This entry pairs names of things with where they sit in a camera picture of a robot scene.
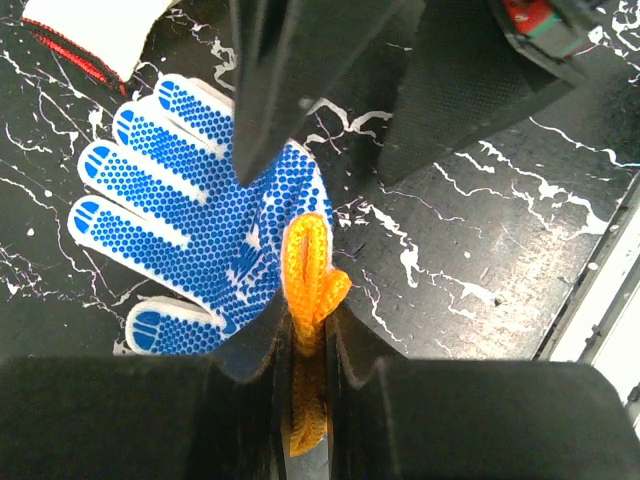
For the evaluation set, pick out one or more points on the cream leather glove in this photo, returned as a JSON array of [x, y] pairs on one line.
[[104, 39]]

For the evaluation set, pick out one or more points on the blue dotted knit glove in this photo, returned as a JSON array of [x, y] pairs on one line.
[[166, 203]]

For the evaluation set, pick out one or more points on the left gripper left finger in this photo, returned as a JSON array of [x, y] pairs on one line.
[[213, 416]]

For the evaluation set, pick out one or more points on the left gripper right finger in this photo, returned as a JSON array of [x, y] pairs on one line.
[[392, 417]]

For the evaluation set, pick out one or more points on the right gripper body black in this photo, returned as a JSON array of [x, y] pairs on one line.
[[548, 30]]

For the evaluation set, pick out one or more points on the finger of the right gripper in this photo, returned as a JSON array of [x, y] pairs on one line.
[[290, 54], [464, 82]]

